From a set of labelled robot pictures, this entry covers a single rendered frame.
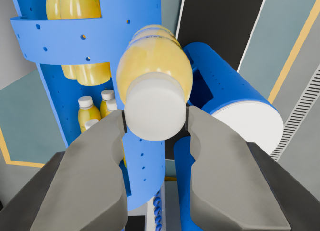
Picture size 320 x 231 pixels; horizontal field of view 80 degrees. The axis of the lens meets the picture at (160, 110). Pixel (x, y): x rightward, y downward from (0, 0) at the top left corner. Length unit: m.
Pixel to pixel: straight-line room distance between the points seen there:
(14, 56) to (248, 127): 0.75
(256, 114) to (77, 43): 0.53
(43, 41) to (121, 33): 0.12
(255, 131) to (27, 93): 1.82
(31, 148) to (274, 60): 2.43
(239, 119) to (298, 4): 1.30
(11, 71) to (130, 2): 0.49
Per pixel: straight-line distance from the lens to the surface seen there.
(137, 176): 0.50
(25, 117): 2.20
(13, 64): 0.74
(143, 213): 1.06
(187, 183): 1.43
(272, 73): 1.89
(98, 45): 0.33
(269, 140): 0.74
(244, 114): 0.64
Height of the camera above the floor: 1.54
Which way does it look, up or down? 60 degrees down
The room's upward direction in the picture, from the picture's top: 179 degrees clockwise
